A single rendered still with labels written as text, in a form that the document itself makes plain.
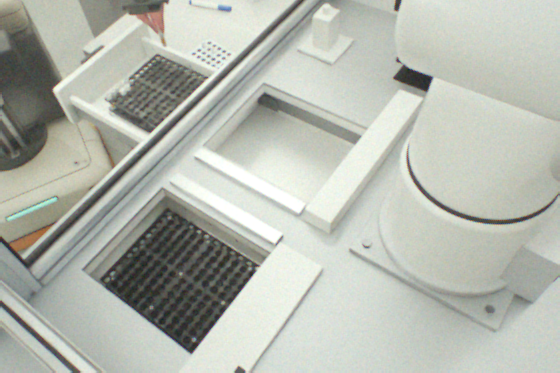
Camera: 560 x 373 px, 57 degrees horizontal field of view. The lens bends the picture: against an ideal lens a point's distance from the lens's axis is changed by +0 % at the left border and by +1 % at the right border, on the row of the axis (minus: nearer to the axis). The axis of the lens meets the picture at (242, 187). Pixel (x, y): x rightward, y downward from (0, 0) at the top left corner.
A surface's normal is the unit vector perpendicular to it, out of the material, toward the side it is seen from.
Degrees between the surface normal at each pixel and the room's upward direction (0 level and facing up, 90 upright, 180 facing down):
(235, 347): 0
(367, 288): 0
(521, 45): 67
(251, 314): 0
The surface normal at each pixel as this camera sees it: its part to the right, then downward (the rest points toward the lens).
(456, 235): -0.46, 0.75
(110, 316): -0.11, -0.58
